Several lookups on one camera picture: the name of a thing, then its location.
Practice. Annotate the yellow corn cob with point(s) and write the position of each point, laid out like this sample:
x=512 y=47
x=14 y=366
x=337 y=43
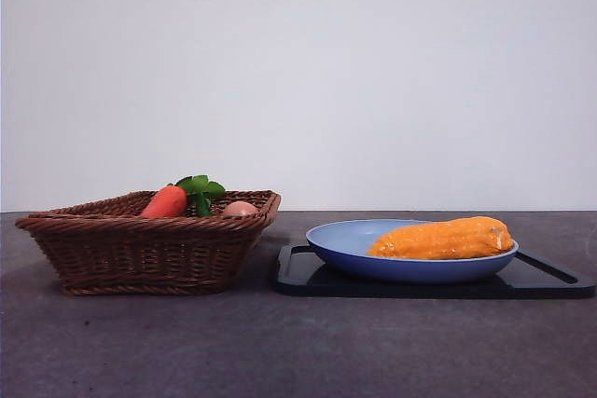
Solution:
x=438 y=239

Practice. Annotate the pale brown egg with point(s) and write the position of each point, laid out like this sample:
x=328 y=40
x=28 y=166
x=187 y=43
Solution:
x=239 y=209

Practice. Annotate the orange carrot with green leaves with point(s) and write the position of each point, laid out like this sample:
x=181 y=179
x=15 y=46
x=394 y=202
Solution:
x=163 y=202

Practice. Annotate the brown wicker basket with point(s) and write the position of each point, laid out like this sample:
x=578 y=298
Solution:
x=140 y=253

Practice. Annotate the black rectangular tray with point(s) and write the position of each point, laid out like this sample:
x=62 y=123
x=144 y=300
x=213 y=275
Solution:
x=536 y=284

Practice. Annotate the blue round plate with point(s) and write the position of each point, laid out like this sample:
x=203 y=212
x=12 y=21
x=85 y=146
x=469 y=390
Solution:
x=350 y=239

